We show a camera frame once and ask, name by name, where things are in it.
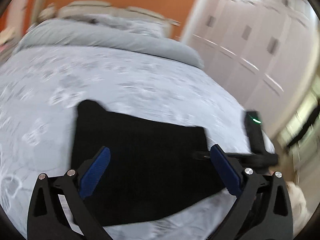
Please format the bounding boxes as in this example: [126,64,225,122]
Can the black pants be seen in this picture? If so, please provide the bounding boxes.
[71,100,225,226]

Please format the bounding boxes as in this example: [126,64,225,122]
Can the white sleeve forearm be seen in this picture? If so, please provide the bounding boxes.
[286,181,311,237]

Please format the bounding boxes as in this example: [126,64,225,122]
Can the white wardrobe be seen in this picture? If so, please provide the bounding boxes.
[182,0,319,137]

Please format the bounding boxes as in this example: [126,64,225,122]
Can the butterfly print bed sheet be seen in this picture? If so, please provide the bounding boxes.
[0,44,276,240]

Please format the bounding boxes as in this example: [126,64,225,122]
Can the grey rolled duvet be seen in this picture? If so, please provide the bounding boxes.
[14,18,204,69]

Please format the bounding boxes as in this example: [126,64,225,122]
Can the grey patterned pillow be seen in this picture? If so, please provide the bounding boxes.
[82,13,171,40]

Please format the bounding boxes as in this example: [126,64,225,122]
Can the white flower plush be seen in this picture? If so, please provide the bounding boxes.
[0,27,15,46]

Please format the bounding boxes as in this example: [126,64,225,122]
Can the white bedside lamp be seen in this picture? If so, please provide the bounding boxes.
[37,3,57,23]

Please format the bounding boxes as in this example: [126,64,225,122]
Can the beige leather headboard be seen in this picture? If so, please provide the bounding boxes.
[57,0,180,37]

